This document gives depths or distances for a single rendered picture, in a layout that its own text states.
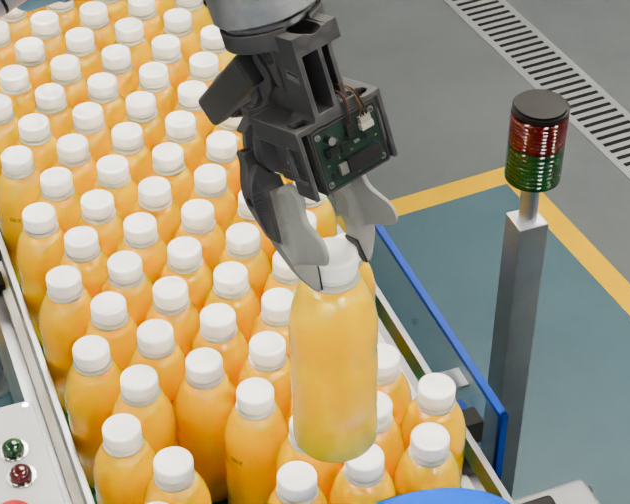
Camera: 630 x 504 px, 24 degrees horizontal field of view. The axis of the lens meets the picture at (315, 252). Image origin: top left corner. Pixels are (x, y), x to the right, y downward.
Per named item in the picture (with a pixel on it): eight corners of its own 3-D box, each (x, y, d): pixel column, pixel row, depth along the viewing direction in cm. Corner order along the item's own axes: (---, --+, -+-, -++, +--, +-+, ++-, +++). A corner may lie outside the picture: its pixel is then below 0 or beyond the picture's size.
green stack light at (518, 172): (520, 198, 162) (524, 163, 158) (494, 166, 166) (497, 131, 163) (571, 186, 163) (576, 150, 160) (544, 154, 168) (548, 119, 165)
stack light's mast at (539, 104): (515, 240, 166) (528, 125, 155) (490, 208, 170) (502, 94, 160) (564, 227, 167) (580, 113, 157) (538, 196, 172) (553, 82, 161)
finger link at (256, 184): (261, 250, 103) (242, 133, 99) (250, 244, 104) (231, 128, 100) (316, 228, 105) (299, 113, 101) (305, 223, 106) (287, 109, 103)
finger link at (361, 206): (402, 279, 105) (352, 180, 100) (354, 257, 109) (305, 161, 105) (432, 252, 106) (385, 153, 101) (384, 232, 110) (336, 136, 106)
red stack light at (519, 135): (524, 162, 158) (527, 133, 156) (497, 130, 163) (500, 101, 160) (576, 150, 160) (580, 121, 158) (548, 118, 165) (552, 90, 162)
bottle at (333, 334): (303, 478, 116) (297, 301, 105) (284, 417, 122) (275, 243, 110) (388, 461, 118) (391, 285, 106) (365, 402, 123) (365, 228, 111)
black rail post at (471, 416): (462, 476, 165) (467, 427, 160) (451, 457, 167) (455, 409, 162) (480, 470, 166) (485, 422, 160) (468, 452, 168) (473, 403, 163)
